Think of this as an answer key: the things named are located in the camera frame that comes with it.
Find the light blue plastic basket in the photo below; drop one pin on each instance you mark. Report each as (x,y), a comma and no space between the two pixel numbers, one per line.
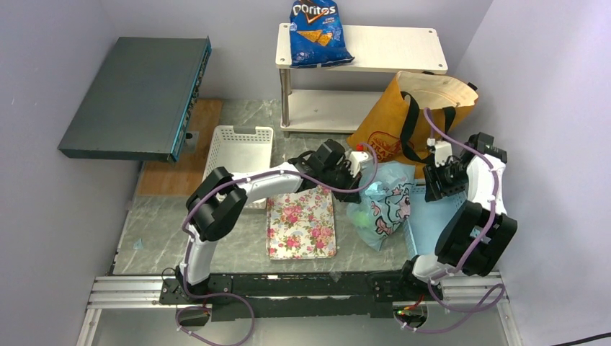
(427,220)

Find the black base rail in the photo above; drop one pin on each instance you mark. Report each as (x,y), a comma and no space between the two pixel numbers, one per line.
(374,294)

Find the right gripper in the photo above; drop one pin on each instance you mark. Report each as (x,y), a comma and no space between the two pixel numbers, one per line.
(433,174)

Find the light blue cartoon plastic bag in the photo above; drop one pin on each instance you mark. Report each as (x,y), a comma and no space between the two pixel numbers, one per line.
(385,204)

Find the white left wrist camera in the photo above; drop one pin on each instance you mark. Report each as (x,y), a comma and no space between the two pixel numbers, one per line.
(359,161)

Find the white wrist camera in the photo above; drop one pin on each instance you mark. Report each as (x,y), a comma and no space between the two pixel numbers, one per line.
(442,152)
(359,161)

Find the blue Doritos chip bag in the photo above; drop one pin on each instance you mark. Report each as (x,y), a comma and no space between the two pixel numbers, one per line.
(317,35)

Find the white plastic basket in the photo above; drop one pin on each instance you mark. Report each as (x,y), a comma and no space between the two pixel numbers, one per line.
(240,150)

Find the wooden board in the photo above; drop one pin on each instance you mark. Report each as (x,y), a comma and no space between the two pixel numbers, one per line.
(183,177)

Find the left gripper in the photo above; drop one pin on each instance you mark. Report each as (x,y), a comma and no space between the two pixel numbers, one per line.
(351,182)

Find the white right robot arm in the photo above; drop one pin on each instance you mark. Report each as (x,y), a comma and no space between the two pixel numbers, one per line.
(477,235)

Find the dark grey flat box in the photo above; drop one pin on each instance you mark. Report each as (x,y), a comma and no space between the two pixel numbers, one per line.
(141,101)

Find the brown Trader Joe's tote bag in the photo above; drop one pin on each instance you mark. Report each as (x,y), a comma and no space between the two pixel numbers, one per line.
(396,128)

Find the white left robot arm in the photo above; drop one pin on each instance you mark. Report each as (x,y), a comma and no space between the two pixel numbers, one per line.
(215,206)

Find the floral pattern tray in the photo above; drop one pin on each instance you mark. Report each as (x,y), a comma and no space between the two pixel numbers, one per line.
(300,226)

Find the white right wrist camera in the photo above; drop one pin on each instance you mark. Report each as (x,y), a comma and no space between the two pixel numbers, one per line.
(442,152)

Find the white two-tier shelf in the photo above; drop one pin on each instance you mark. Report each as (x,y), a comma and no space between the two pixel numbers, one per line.
(376,50)

